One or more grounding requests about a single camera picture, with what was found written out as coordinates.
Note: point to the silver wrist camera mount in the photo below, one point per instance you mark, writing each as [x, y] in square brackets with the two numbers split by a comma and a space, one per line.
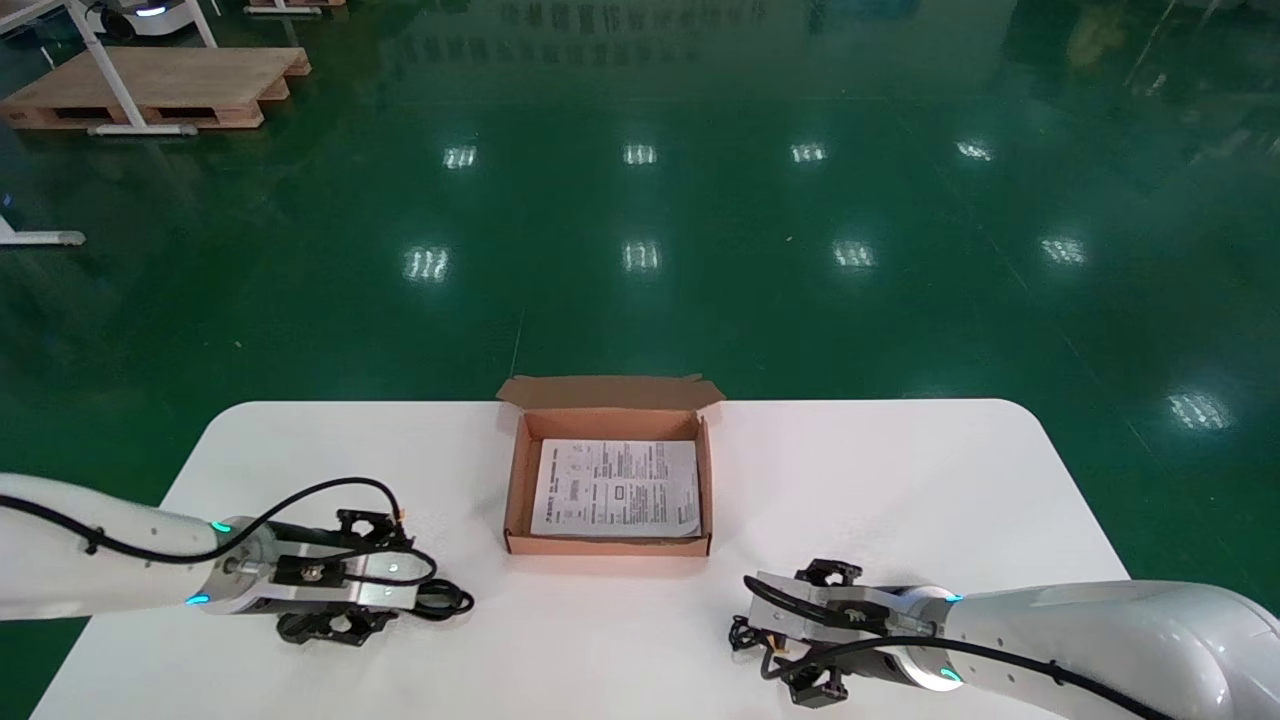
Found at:
[860, 605]
[380, 595]

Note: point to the white printed instruction sheet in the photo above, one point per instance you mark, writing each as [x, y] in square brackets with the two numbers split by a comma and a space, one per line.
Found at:
[615, 490]

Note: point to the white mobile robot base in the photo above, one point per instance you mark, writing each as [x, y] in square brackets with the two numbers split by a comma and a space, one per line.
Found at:
[150, 15]

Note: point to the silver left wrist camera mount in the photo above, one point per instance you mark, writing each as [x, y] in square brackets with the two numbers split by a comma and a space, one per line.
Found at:
[380, 595]

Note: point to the open brown cardboard box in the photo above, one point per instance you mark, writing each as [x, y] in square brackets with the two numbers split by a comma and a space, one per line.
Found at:
[518, 490]

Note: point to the small wooden pallet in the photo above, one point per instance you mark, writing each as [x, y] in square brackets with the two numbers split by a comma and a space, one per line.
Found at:
[295, 5]

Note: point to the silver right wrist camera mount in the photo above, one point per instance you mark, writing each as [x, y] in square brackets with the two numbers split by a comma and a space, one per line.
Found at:
[860, 605]

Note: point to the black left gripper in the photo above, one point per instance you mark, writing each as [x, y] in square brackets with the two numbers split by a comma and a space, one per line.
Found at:
[300, 540]

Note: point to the large wooden pallet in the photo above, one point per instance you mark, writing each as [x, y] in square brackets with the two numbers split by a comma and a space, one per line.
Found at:
[170, 80]

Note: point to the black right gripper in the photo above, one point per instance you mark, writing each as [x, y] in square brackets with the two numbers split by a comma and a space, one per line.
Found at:
[890, 668]

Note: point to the white metal desk foot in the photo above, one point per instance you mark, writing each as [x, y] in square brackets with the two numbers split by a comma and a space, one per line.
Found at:
[45, 238]

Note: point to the white metal desk frame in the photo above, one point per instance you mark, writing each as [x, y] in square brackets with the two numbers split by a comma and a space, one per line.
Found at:
[110, 75]

